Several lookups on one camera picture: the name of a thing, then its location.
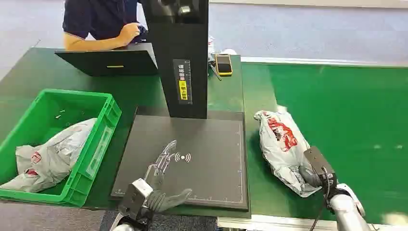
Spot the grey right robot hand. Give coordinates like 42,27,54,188
299,146,338,194

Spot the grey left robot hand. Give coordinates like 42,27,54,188
119,140,193,222

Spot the grey parcel bag red print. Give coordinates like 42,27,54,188
254,110,322,198

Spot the green conveyor belt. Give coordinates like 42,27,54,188
241,63,408,225

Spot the green plastic crate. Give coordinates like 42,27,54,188
0,89,122,208

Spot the grey parcel bag small logo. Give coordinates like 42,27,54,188
0,118,98,194

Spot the black yellow warning label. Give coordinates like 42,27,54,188
173,59,193,105

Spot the yellow handheld terminal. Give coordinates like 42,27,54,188
215,53,233,77

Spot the black pen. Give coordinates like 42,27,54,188
209,63,222,81

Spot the black tilted monitor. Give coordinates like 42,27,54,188
54,42,159,77

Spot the black scanner column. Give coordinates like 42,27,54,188
140,0,210,119

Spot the person's hand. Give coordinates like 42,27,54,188
118,22,141,45

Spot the person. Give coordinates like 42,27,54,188
62,0,148,44

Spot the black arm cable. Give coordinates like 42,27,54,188
308,166,332,231

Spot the black scanner base plate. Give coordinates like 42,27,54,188
110,115,249,212

